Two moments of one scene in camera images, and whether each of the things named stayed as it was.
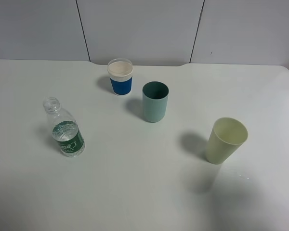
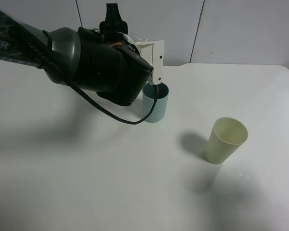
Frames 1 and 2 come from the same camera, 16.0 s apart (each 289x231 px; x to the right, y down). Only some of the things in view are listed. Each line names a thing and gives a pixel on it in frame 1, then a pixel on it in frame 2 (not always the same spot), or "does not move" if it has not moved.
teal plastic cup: [155, 95] does not move
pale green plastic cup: [227, 135] does not move
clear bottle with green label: [65, 130] to [135, 37]
